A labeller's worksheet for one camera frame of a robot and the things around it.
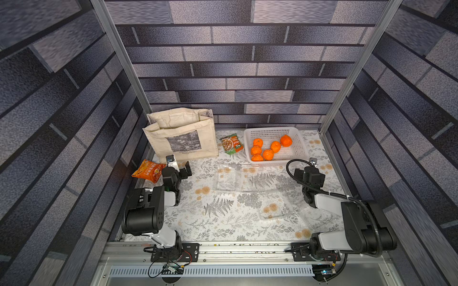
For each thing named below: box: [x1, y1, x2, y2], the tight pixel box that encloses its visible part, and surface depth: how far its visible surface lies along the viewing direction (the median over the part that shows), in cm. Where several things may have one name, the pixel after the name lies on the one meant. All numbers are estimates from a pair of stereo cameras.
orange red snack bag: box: [131, 159, 167, 184], surface depth 97 cm
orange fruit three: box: [252, 138, 264, 148], surface depth 111 cm
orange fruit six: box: [250, 144, 262, 155], surface depth 105 cm
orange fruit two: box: [251, 153, 265, 162], surface depth 99 cm
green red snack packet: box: [221, 132, 244, 156], surface depth 112 cm
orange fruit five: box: [270, 140, 281, 154], surface depth 108 cm
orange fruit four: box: [262, 148, 274, 161], surface depth 102 cm
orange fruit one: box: [280, 134, 293, 148], surface depth 109 cm
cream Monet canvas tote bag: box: [142, 107, 219, 161], surface depth 94 cm
